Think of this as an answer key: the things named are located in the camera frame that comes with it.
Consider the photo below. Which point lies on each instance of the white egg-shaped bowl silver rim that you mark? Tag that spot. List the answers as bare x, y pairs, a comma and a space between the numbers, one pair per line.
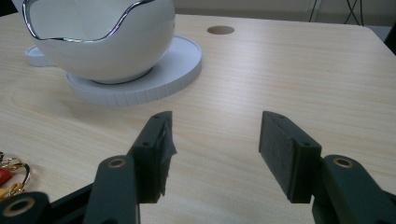
124, 56

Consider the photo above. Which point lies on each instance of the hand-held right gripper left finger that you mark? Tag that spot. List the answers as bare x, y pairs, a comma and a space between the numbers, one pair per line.
149, 161

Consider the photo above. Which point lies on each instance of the large white round ribbed tray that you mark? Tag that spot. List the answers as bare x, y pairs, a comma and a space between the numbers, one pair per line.
174, 71

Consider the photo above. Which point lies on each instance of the black metal stand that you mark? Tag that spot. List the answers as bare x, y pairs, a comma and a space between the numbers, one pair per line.
355, 11

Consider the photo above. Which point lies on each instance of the gold keyring with red charm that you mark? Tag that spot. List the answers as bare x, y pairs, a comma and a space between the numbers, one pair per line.
6, 175

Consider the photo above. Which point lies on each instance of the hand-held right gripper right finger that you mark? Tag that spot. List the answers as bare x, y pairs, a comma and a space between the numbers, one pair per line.
288, 158

